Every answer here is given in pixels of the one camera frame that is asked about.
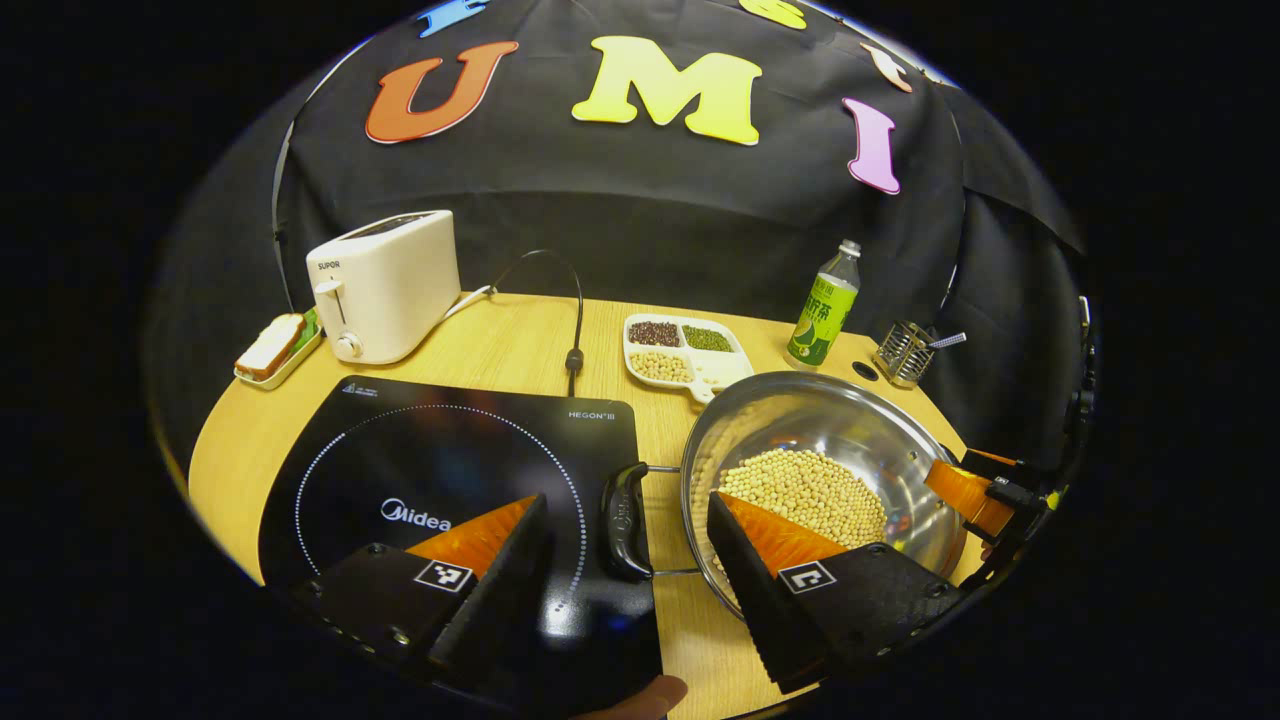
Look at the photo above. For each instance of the white divided plate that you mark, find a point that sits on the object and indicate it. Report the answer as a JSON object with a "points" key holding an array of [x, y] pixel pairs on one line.
{"points": [[715, 370]]}

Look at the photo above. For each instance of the black induction cooktop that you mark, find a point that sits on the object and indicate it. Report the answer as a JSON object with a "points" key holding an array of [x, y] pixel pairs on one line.
{"points": [[400, 450]]}

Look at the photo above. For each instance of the pile of green mung beans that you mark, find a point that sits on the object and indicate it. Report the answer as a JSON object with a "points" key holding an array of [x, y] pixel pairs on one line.
{"points": [[706, 338]]}

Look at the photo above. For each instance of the green drink bottle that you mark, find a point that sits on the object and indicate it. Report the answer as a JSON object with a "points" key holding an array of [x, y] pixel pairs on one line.
{"points": [[823, 310]]}

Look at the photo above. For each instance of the pile of red beans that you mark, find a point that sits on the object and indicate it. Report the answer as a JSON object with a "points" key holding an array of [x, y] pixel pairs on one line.
{"points": [[655, 333]]}

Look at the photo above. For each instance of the metal spoon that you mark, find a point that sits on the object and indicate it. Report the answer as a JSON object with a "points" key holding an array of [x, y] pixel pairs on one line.
{"points": [[948, 341]]}

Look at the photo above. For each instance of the white toaster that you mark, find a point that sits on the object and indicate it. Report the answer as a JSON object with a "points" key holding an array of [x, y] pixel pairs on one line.
{"points": [[395, 285]]}

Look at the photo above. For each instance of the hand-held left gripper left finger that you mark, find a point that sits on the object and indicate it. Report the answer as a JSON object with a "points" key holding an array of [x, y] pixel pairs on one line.
{"points": [[500, 590]]}

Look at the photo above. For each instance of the soybeans in pot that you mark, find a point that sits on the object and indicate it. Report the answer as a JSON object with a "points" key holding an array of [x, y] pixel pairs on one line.
{"points": [[810, 490]]}

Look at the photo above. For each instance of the metal mesh utensil holder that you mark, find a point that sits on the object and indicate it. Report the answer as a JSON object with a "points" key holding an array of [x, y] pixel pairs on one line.
{"points": [[903, 355]]}

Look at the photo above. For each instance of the black backdrop cloth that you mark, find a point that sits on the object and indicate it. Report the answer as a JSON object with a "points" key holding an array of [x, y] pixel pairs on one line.
{"points": [[640, 220]]}

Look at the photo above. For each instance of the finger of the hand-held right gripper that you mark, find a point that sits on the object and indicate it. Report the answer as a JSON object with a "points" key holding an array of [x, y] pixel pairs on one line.
{"points": [[965, 495]]}

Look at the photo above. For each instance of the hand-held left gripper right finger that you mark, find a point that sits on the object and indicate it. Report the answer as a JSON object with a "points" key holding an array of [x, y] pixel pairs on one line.
{"points": [[750, 590]]}

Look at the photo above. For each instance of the small pile of soybeans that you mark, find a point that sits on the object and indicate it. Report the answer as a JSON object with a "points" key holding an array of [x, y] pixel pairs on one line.
{"points": [[660, 366]]}

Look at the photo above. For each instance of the bread slice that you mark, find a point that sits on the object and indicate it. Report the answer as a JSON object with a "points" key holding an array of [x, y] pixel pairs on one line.
{"points": [[270, 345]]}

